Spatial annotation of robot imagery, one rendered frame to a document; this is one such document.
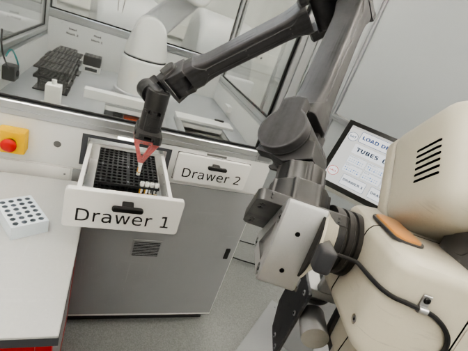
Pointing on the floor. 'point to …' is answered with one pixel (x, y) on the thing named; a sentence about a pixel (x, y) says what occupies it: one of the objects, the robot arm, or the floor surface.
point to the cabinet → (152, 255)
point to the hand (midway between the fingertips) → (141, 159)
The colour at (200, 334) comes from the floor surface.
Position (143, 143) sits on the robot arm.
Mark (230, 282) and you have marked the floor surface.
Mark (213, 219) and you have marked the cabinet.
